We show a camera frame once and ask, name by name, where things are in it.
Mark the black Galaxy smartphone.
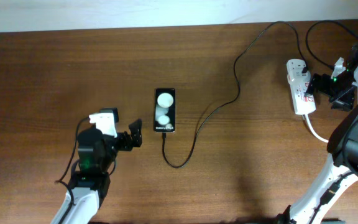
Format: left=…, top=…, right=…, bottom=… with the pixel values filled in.
left=154, top=88, right=176, bottom=133

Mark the black USB charging cable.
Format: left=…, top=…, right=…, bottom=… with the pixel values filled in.
left=161, top=20, right=309, bottom=169

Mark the white power strip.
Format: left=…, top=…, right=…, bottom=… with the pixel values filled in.
left=289, top=79, right=316, bottom=115

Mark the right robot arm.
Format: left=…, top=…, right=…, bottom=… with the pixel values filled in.
left=274, top=43, right=358, bottom=223

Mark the white USB charger adapter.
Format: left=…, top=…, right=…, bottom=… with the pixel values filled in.
left=286, top=59, right=311, bottom=85

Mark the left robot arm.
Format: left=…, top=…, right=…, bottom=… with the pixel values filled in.
left=51, top=119, right=142, bottom=223

